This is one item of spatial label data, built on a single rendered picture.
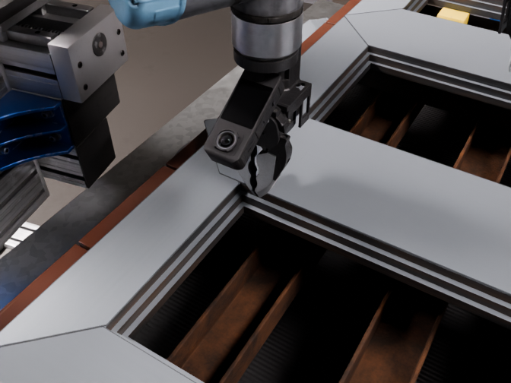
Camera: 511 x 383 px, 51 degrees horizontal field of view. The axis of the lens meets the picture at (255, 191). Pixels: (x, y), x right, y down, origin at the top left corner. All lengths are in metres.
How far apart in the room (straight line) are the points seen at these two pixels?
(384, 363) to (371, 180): 0.25
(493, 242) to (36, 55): 0.65
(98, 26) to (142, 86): 1.74
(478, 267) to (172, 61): 2.24
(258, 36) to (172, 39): 2.38
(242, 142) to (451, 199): 0.31
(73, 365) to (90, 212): 0.43
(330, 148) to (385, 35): 0.37
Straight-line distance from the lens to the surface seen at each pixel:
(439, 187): 0.77
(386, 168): 0.78
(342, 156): 0.79
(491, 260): 0.70
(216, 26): 3.04
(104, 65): 0.86
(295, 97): 0.64
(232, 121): 0.59
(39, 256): 0.94
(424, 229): 0.71
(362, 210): 0.71
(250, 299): 0.82
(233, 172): 0.75
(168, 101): 2.45
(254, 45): 0.57
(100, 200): 1.00
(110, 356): 0.59
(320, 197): 0.72
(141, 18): 0.49
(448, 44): 1.11
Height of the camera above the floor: 1.35
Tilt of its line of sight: 43 degrees down
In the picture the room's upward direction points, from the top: straight up
